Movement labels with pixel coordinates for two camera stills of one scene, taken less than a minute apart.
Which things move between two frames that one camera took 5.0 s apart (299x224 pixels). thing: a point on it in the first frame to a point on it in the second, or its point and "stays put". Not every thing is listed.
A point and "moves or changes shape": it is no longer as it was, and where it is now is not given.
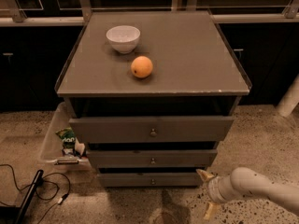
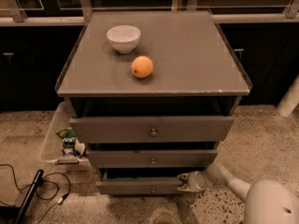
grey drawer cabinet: x=151 y=94 stays put
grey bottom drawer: x=149 y=180 moves or changes shape
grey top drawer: x=155 y=129 stays put
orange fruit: x=141 y=66 stays put
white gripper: x=212 y=188 to x=198 y=181
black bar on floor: x=38 y=181 stays put
